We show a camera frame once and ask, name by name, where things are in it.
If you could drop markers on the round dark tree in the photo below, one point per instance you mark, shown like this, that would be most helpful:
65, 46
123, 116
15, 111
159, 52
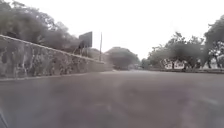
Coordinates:
122, 57

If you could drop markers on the grey stone wall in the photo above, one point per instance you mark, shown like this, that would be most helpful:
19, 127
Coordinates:
33, 60

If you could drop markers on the group of trees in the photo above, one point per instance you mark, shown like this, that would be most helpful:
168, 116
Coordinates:
186, 53

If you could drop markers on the grey asphalt road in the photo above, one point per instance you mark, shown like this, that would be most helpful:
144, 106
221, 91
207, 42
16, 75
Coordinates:
133, 100

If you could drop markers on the pole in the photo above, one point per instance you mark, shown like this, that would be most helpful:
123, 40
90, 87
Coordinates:
100, 46

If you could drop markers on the dark signboard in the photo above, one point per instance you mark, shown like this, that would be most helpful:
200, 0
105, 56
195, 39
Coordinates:
86, 39

